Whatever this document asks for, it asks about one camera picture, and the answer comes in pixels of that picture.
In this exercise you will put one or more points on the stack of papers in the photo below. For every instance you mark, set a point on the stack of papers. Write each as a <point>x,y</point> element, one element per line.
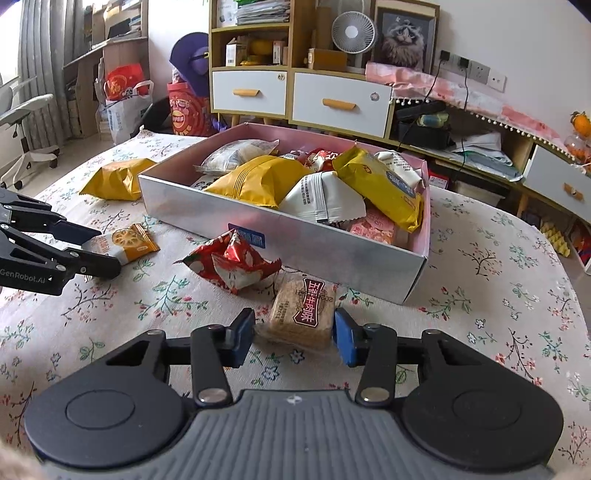
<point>263,11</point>

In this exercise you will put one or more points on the wall power outlet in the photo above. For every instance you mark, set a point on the wall power outlet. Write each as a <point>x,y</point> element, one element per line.
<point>475,69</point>

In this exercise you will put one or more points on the black box on shelf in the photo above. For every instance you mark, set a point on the black box on shelf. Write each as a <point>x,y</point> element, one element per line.
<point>425,131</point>

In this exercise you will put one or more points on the red gift bag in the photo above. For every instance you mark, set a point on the red gift bag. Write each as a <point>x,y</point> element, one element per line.
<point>184,110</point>

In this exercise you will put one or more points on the yellow printed snack packet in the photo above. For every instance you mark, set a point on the yellow printed snack packet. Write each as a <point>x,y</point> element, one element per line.
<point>115,180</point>

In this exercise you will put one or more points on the brown beef snack packet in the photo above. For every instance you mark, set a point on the brown beef snack packet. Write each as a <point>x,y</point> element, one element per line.
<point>300,314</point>

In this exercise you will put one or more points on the golden yellow snack packet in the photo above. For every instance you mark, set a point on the golden yellow snack packet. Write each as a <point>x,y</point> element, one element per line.
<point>383,189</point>

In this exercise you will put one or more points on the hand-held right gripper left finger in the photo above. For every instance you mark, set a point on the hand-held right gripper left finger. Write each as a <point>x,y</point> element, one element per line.
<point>242,339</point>

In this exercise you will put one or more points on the pink tasselled cloth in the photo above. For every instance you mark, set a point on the pink tasselled cloth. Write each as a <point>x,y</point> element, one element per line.
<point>485,106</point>

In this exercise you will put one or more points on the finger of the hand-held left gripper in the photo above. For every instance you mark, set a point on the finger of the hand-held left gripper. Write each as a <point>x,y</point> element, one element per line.
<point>69,229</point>
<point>92,266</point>

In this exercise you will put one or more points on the white crimped snack packet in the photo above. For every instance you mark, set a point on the white crimped snack packet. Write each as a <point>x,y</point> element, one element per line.
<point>397,166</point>

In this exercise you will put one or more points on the pink cardboard box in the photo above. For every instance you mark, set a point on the pink cardboard box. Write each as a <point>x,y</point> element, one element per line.
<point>300,249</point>

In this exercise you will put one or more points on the white lotus root chip packet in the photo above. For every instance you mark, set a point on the white lotus root chip packet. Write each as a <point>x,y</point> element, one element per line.
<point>129,242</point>

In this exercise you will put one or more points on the wooden shelf unit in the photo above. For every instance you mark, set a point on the wooden shelf unit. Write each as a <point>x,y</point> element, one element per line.
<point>120,46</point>

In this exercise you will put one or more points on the white desk fan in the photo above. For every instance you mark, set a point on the white desk fan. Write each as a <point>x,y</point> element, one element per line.
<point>353,34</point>

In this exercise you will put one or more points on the wooden cabinet with white drawers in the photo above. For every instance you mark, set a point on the wooden cabinet with white drawers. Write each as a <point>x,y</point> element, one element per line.
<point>258,97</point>

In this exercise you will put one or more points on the purple plush toy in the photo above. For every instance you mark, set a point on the purple plush toy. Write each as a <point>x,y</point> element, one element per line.
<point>189,55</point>

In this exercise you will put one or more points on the orange fruit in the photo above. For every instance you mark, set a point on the orange fruit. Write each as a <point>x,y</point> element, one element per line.
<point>581,122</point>

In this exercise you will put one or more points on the brown cardboard box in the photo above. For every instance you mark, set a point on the brown cardboard box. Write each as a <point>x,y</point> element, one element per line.
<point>325,60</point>

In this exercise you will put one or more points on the grey curtain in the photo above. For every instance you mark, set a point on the grey curtain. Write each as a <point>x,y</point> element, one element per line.
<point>51,60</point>

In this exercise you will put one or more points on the red and white snack packet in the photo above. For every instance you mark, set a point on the red and white snack packet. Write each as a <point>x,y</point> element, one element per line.
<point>231,265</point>
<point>318,159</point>

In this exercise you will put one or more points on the white office chair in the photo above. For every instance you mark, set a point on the white office chair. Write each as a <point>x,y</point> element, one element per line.
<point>23,115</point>

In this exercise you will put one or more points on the pink clear snack packet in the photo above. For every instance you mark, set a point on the pink clear snack packet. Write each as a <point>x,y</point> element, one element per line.
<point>371,230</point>

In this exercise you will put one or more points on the low wooden tv cabinet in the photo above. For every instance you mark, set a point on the low wooden tv cabinet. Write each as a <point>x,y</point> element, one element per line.
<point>545,180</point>

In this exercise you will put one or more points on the framed cat picture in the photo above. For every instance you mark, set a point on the framed cat picture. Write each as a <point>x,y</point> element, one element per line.
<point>406,37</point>

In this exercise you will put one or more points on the red and white shopping bag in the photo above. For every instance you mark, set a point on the red and white shopping bag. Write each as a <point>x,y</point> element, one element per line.
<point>124,106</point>

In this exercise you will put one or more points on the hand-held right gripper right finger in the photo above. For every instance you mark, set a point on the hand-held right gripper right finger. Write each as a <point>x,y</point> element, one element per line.
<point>346,339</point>

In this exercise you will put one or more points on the white text-printed snack packet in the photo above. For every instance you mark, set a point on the white text-printed snack packet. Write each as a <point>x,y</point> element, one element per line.
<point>318,198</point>

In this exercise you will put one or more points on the clear rice cracker packet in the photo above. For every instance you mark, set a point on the clear rice cracker packet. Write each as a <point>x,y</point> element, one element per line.
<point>235,154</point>

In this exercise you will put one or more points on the yellow striped snack packet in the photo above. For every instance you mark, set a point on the yellow striped snack packet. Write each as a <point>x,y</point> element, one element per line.
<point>258,180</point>

